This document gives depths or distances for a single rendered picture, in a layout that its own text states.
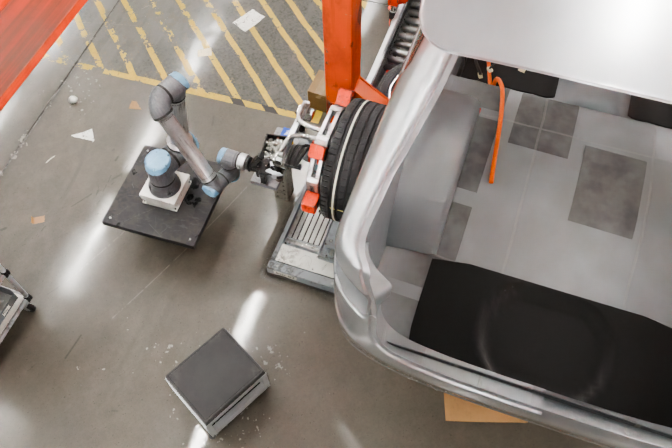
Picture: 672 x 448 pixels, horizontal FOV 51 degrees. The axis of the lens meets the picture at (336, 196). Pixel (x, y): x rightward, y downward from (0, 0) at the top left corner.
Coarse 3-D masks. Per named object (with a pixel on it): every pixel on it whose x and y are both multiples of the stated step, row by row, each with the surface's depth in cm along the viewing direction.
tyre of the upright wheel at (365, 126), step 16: (352, 112) 349; (368, 112) 350; (336, 128) 344; (352, 128) 343; (368, 128) 343; (336, 144) 341; (352, 144) 340; (368, 144) 340; (336, 160) 341; (352, 160) 339; (352, 176) 340; (320, 192) 349; (336, 192) 346; (320, 208) 358; (336, 208) 354
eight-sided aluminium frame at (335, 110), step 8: (328, 112) 356; (336, 112) 357; (328, 120) 354; (336, 120) 353; (320, 136) 348; (328, 136) 348; (320, 144) 347; (328, 144) 349; (312, 160) 350; (312, 168) 351; (320, 168) 349; (312, 176) 352; (320, 176) 352; (312, 184) 353
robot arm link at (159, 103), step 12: (156, 96) 351; (168, 96) 354; (156, 108) 352; (168, 108) 354; (156, 120) 355; (168, 120) 357; (168, 132) 361; (180, 132) 362; (180, 144) 364; (192, 144) 368; (192, 156) 369; (192, 168) 374; (204, 168) 374; (204, 180) 377; (216, 180) 379; (216, 192) 380
